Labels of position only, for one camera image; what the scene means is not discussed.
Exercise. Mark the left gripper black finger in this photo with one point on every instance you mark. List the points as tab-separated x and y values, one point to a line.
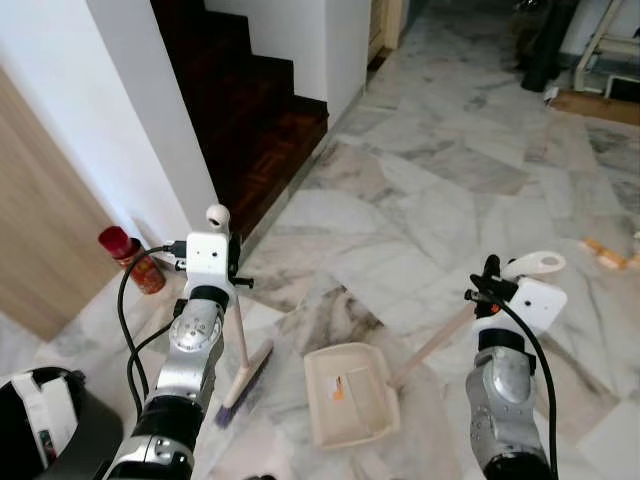
236	250

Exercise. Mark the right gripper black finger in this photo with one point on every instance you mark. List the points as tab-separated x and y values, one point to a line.
491	268

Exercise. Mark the beige hand broom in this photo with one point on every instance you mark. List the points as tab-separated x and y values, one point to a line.
245	385

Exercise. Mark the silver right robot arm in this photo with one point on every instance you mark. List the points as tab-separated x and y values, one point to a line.
505	390

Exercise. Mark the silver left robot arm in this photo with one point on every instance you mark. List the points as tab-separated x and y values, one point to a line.
190	350

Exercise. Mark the red spray can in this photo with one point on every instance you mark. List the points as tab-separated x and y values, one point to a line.
135	262

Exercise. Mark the dark wooden staircase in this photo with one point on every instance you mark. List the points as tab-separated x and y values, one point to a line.
250	120

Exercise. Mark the light wooden door panel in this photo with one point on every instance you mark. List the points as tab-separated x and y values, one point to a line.
50	230

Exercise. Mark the long wooden plank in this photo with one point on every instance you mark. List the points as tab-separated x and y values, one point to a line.
600	108

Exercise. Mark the white framed tablet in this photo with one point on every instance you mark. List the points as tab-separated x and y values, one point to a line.
625	88

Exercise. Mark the tall black bag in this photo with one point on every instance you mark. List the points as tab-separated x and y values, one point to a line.
548	45

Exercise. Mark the white rubbish in bin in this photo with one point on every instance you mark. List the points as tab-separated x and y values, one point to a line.
50	420

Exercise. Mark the black round waste bin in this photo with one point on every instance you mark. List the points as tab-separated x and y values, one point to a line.
12	430

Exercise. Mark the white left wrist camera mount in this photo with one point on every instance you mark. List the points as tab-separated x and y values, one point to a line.
208	262

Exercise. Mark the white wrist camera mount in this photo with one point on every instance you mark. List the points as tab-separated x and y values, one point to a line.
208	262
535	305

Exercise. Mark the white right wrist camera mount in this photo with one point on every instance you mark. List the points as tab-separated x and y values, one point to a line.
535	305

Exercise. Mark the white metal shelf frame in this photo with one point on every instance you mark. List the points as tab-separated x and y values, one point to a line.
600	45

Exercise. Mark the wooden door frame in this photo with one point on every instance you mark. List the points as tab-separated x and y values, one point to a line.
385	25

